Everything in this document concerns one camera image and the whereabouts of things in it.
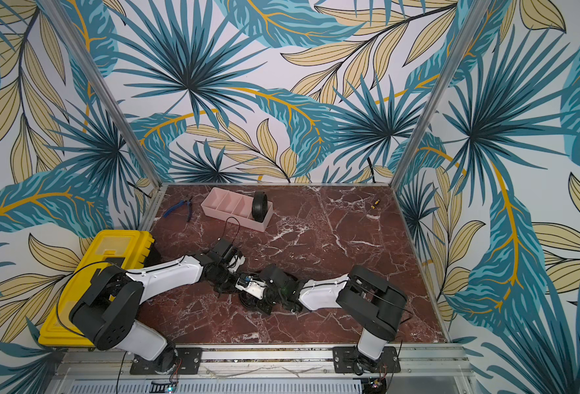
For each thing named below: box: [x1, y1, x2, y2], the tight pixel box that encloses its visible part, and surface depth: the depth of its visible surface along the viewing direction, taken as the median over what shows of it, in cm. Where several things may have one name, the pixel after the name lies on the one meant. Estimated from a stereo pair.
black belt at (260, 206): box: [252, 191, 269, 223], surface depth 97 cm
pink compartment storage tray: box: [200, 186, 274, 233], surface depth 108 cm
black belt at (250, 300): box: [238, 289, 273, 316], surface depth 76 cm
